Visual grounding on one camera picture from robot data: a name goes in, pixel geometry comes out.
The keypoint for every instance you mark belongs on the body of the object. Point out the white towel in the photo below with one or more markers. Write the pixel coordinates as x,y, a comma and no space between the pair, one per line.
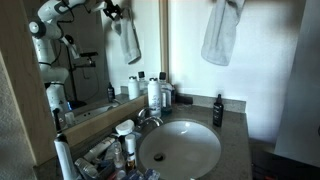
220,36

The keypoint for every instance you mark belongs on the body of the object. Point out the tall white bottle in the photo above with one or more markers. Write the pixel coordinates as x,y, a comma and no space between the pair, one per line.
154,96

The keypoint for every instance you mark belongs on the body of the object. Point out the clear bottle with black cap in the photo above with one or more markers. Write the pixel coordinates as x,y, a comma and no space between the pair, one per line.
166,96

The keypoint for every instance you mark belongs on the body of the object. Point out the chrome faucet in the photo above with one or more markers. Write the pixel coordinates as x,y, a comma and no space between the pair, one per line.
150,119

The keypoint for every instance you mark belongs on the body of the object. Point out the white round jar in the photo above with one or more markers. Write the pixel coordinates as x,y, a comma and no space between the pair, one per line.
125,126

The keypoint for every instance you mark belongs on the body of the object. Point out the small white bottle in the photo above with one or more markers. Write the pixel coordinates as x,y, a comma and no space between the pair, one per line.
130,143

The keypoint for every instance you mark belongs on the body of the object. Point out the white round sink basin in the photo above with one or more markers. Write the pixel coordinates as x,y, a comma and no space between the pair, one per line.
183,146

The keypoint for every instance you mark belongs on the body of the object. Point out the dark brown dropper bottle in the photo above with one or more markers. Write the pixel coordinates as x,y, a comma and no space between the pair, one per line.
218,111

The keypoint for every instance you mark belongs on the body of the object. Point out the wood-framed mirror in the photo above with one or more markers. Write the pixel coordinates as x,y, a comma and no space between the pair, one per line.
100,121

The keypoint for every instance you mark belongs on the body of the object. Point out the small clear bottle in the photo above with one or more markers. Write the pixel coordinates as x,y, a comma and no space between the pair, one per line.
119,158

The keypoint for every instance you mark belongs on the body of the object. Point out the white cosmetic tube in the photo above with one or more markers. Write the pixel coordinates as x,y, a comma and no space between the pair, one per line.
100,148

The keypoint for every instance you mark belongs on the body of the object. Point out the grey squeezed tube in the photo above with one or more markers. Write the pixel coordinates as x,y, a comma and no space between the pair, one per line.
86,166

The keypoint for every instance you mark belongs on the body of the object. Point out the grey flat panel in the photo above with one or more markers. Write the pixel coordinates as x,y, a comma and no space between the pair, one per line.
300,93

